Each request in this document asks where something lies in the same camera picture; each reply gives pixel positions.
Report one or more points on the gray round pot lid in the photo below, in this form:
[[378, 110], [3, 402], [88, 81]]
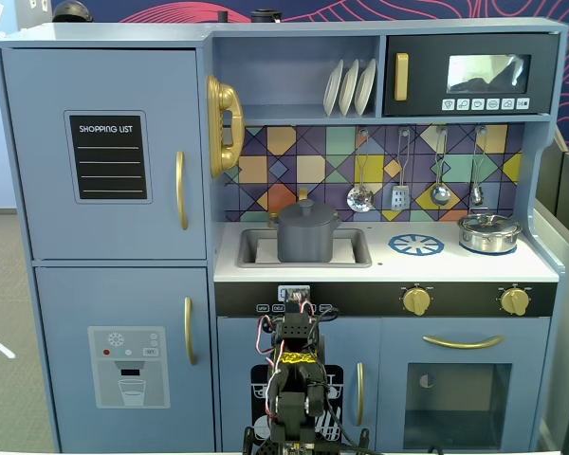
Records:
[[306, 214]]

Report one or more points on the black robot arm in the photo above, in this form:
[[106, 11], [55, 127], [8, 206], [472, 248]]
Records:
[[296, 379]]

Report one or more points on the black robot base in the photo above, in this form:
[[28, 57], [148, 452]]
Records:
[[268, 445]]

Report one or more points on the steel pot with lid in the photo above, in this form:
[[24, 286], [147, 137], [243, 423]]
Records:
[[489, 234]]

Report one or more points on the gray plastic pot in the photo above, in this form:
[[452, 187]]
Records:
[[304, 244]]

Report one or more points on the gold toy faucet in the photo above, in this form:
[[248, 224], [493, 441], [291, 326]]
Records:
[[303, 193]]

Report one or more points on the gray toy sink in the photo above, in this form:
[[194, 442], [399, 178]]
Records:
[[360, 246]]

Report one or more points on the metal skimmer spoon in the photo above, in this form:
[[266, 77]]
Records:
[[360, 199]]

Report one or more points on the gold toy telephone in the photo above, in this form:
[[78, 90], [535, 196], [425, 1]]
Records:
[[224, 128]]

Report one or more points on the metal slotted spatula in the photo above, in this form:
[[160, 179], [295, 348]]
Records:
[[400, 198]]

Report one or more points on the blue dishwasher door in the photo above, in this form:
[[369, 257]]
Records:
[[234, 341]]

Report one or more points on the white plate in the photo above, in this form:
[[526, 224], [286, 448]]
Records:
[[365, 87], [332, 90], [348, 90]]

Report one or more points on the gold stove knob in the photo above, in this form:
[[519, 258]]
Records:
[[515, 301], [416, 301]]

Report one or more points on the metal ladle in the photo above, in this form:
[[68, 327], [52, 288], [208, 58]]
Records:
[[440, 194]]

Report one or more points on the blue toy kitchen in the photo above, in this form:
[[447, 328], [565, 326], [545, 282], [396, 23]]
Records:
[[123, 294]]

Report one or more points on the blue oven door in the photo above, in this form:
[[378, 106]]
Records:
[[393, 379]]

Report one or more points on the black shopping list board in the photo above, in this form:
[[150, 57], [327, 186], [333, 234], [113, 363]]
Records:
[[108, 158]]

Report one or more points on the small metal whisk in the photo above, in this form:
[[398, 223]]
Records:
[[477, 193]]

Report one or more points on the black microwave door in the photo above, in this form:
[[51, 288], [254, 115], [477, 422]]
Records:
[[427, 71]]

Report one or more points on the black round container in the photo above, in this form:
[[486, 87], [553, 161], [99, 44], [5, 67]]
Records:
[[264, 16]]

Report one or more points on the small black cylinder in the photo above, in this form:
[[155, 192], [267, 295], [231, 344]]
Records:
[[222, 16]]

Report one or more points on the blue freezer door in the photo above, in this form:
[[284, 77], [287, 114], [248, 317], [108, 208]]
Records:
[[66, 303]]

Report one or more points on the blue fridge door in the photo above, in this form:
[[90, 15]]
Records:
[[42, 189]]

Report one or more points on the black helmet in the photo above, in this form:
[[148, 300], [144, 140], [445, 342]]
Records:
[[72, 12]]

